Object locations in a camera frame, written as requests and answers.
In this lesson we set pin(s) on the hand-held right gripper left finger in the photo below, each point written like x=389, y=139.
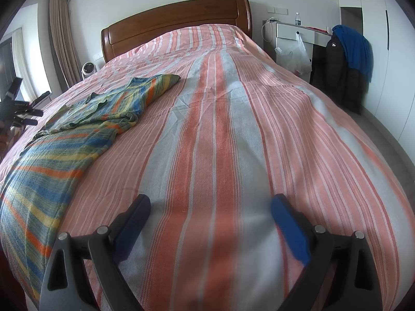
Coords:
x=134, y=220

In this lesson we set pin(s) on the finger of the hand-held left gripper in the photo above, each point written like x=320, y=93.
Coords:
x=40, y=97
x=30, y=112

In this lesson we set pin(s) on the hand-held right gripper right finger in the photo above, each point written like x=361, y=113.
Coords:
x=288, y=226

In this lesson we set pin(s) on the striped knit sweater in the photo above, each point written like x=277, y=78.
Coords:
x=48, y=155

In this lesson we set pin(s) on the window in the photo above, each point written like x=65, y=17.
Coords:
x=6, y=68

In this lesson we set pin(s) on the small white fan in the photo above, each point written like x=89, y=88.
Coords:
x=88, y=70

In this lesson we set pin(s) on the beige curtain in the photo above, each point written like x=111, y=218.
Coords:
x=64, y=39

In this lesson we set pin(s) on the pink striped bedspread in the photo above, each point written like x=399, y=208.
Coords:
x=227, y=136

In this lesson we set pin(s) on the brown wooden headboard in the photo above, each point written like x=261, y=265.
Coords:
x=178, y=19

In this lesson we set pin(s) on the black jacket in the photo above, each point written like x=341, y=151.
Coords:
x=337, y=71

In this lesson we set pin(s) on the white plastic bag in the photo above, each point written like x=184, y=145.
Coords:
x=296, y=58

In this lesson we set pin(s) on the white wardrobe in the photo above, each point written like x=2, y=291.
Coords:
x=389, y=71

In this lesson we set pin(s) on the blue cloth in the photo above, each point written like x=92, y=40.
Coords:
x=356, y=48

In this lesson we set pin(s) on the white desk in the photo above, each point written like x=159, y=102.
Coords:
x=288, y=32

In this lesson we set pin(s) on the red item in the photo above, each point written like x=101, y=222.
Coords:
x=317, y=29

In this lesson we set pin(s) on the clear plastic bottle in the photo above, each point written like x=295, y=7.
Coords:
x=298, y=19

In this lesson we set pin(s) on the white double wall socket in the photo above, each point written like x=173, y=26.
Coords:
x=277, y=10

